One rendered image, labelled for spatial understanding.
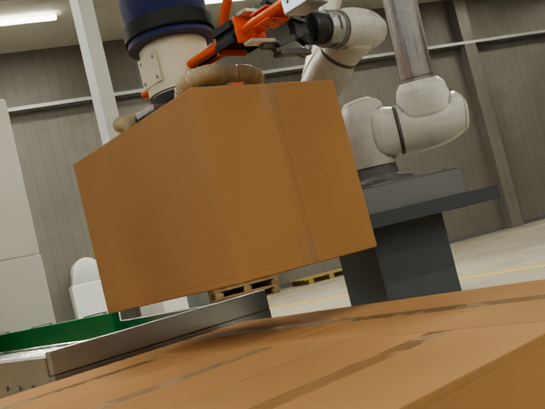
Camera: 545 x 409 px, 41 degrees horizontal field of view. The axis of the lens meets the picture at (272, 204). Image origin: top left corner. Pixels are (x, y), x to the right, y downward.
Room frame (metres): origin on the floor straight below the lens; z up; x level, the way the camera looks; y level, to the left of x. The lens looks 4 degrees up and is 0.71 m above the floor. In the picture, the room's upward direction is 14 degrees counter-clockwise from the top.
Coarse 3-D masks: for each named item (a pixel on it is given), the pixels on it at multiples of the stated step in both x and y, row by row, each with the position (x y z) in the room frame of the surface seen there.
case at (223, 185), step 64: (128, 128) 1.63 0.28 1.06; (192, 128) 1.44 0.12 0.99; (256, 128) 1.51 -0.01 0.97; (320, 128) 1.62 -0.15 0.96; (128, 192) 1.68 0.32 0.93; (192, 192) 1.48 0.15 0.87; (256, 192) 1.48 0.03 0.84; (320, 192) 1.59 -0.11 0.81; (128, 256) 1.74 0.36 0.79; (192, 256) 1.53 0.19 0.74; (256, 256) 1.45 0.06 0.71; (320, 256) 1.56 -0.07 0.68
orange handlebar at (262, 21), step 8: (280, 0) 1.44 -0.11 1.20; (264, 8) 1.48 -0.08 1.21; (272, 8) 1.46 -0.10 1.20; (280, 8) 1.45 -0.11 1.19; (256, 16) 1.50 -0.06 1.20; (264, 16) 1.48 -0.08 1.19; (272, 16) 1.52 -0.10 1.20; (280, 16) 1.51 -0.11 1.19; (248, 24) 1.52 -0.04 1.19; (256, 24) 1.50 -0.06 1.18; (264, 24) 1.51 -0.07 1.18; (272, 24) 1.52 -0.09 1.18; (280, 24) 1.53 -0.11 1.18; (256, 32) 1.57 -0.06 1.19; (208, 48) 1.63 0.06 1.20; (200, 56) 1.66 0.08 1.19; (208, 56) 1.65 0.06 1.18; (224, 56) 1.68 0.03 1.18; (192, 64) 1.69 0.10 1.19; (208, 64) 1.71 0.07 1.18; (144, 96) 1.86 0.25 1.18
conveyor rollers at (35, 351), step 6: (66, 342) 3.16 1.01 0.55; (72, 342) 3.08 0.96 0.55; (30, 348) 3.42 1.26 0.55; (36, 348) 3.27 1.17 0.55; (42, 348) 3.18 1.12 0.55; (48, 348) 3.11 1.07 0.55; (54, 348) 2.94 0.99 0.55; (0, 354) 3.60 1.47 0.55; (6, 354) 3.44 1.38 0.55; (12, 354) 3.28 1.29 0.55; (18, 354) 3.20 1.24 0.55; (24, 354) 3.05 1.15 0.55; (30, 354) 2.97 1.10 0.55; (36, 354) 2.89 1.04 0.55; (42, 354) 2.81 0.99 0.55; (0, 360) 3.06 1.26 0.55
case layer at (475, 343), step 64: (256, 320) 2.02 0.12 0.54; (320, 320) 1.62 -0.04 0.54; (384, 320) 1.35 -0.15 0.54; (448, 320) 1.16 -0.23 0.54; (512, 320) 1.02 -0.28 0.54; (64, 384) 1.59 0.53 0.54; (128, 384) 1.34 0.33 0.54; (192, 384) 1.15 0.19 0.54; (256, 384) 1.01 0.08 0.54; (320, 384) 0.90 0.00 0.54; (384, 384) 0.81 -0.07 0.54; (448, 384) 0.75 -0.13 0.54; (512, 384) 0.82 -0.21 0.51
